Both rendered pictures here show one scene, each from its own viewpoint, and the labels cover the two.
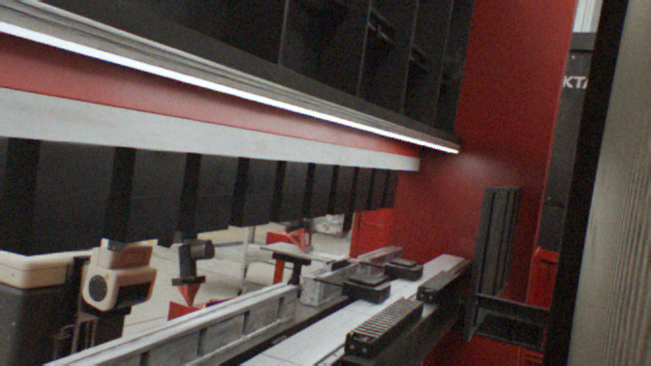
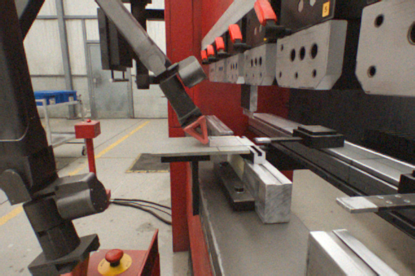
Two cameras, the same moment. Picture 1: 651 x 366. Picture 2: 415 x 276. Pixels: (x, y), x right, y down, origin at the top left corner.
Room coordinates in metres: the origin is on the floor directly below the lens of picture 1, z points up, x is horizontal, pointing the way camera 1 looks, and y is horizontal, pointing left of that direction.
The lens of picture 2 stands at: (1.65, 0.39, 1.19)
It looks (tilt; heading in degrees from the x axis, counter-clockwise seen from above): 13 degrees down; 331
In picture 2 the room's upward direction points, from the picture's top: straight up
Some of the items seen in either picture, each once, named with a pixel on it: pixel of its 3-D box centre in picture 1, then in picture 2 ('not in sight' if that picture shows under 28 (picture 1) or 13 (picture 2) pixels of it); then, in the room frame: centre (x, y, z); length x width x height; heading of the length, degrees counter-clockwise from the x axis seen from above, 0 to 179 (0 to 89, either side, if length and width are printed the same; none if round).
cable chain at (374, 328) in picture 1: (389, 322); not in sight; (1.39, -0.18, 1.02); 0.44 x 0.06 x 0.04; 159
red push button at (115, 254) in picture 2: not in sight; (114, 259); (2.19, 0.33, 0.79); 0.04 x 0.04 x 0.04
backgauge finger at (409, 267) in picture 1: (383, 263); (294, 136); (2.21, -0.24, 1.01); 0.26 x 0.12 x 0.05; 69
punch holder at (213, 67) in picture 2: (383, 187); (220, 62); (2.65, -0.24, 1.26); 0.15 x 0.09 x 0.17; 159
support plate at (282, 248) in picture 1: (302, 252); (198, 144); (2.31, 0.05, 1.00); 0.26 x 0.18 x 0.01; 69
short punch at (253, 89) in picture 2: (345, 224); (248, 100); (2.26, -0.09, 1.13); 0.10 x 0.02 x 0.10; 159
